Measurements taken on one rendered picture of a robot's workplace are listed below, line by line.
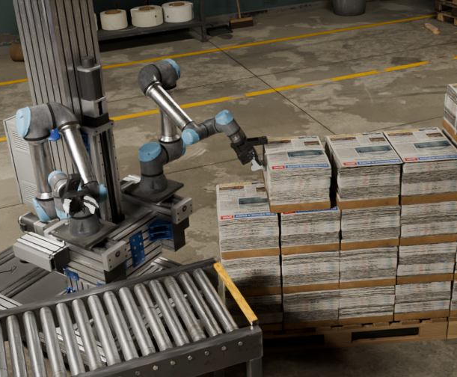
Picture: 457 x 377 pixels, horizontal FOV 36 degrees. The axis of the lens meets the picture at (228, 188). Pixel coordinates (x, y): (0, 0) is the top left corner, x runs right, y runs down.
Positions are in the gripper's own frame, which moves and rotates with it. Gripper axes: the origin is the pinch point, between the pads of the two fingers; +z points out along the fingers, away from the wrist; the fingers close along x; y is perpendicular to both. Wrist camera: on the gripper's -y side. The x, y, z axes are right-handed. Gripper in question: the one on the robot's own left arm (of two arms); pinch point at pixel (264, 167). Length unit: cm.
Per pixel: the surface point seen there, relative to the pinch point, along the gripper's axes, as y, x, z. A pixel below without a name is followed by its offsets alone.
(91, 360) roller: 74, 107, -20
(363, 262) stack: -16, 19, 63
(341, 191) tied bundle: -26.2, 18.6, 22.2
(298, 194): -8.4, 16.7, 13.0
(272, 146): -7.9, -9.3, -3.6
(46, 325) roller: 91, 85, -30
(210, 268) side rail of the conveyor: 36, 52, 4
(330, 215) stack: -15.9, 18.6, 30.6
